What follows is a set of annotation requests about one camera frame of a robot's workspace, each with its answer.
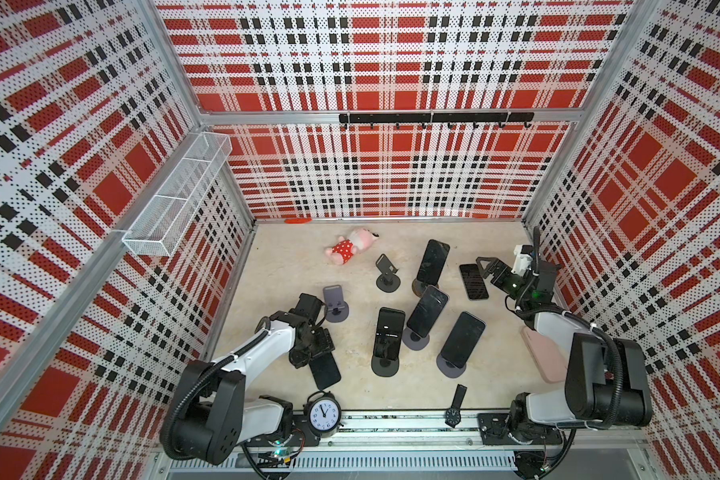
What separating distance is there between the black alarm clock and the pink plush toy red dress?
45cm

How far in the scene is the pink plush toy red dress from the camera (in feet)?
3.48

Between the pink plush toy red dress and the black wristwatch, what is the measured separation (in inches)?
21.5

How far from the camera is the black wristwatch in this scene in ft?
2.51

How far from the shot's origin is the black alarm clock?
73 centimetres
